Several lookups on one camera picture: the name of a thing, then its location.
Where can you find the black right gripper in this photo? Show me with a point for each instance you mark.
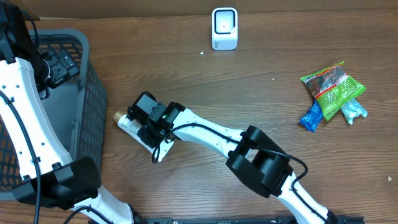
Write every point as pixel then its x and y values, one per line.
pixel 148 141

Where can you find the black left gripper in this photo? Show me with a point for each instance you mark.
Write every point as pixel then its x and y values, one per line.
pixel 63 65

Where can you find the white tube gold cap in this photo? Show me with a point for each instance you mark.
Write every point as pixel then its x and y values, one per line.
pixel 133 127

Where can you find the blue snack packet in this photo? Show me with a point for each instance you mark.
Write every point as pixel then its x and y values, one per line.
pixel 312 118

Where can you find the green snack bag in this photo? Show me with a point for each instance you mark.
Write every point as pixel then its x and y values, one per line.
pixel 332 87

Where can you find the teal tissue packet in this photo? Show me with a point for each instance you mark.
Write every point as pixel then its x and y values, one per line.
pixel 353 109

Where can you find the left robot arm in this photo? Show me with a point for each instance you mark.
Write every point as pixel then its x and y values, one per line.
pixel 51 178

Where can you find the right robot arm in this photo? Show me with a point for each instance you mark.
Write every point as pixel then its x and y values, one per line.
pixel 256 160

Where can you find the white barcode scanner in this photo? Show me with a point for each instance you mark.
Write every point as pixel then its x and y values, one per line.
pixel 224 28

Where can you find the grey plastic basket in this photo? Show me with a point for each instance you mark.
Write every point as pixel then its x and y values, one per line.
pixel 76 109

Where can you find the black table edge rail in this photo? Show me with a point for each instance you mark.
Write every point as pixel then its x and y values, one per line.
pixel 275 220

